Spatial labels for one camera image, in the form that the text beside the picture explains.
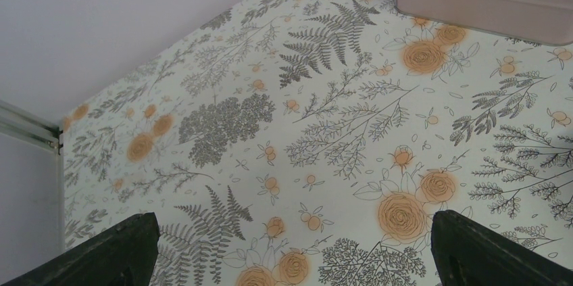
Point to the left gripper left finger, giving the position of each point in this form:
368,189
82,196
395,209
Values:
124,254

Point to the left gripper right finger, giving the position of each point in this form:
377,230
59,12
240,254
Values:
467,253

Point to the floral table mat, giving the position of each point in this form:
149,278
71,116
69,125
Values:
310,142

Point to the left aluminium frame post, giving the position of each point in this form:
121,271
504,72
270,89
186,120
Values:
31,170

